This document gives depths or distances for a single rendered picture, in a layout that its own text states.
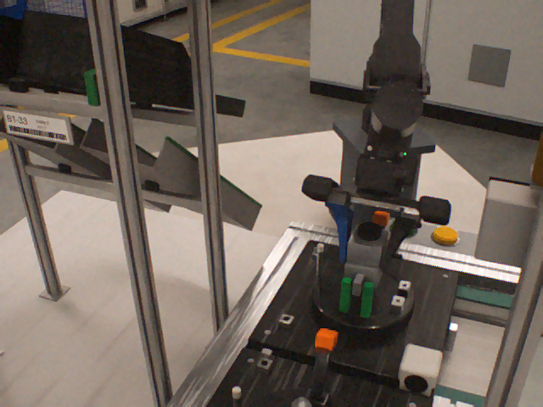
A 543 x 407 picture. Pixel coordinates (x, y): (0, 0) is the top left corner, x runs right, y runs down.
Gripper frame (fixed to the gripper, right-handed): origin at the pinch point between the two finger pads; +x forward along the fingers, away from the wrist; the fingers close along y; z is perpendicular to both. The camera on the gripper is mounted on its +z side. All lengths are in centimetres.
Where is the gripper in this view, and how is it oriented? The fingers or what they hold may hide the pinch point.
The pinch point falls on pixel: (368, 240)
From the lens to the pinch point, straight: 76.4
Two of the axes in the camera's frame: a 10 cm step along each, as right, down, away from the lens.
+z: -3.0, -1.3, -9.4
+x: -2.2, 9.7, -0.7
